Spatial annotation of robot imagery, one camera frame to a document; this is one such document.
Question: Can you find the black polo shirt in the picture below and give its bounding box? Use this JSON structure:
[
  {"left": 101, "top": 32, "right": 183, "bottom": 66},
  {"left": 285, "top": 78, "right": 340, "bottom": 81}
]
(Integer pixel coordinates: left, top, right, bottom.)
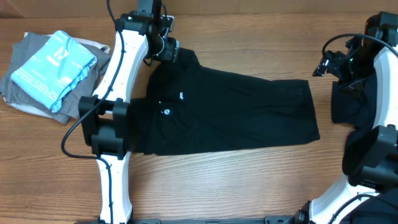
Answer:
[{"left": 131, "top": 49, "right": 320, "bottom": 156}]

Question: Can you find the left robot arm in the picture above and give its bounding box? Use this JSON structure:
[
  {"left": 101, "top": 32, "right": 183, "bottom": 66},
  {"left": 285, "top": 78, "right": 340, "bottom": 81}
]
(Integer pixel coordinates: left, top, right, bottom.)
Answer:
[{"left": 77, "top": 0, "right": 180, "bottom": 223}]

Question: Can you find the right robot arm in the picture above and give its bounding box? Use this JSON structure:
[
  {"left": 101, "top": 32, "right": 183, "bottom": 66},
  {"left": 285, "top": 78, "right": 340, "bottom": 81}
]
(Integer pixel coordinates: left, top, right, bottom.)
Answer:
[{"left": 285, "top": 12, "right": 397, "bottom": 223}]

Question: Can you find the pile of black clothes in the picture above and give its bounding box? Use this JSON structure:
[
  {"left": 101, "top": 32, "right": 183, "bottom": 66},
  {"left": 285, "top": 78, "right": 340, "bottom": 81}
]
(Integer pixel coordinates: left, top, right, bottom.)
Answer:
[{"left": 331, "top": 73, "right": 397, "bottom": 224}]

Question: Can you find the folded light blue shirt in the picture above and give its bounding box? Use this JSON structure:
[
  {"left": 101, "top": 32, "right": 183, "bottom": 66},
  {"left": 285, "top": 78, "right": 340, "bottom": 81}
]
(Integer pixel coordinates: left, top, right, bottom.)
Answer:
[{"left": 11, "top": 30, "right": 97, "bottom": 113}]

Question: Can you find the folded dark grey shirt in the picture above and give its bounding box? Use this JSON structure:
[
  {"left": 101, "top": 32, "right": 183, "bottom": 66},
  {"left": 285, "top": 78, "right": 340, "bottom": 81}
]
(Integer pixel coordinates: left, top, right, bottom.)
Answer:
[{"left": 0, "top": 32, "right": 114, "bottom": 125}]

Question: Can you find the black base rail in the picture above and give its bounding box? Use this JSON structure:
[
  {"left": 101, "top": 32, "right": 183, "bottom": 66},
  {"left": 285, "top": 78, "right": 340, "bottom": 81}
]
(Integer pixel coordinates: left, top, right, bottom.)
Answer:
[{"left": 74, "top": 215, "right": 299, "bottom": 224}]

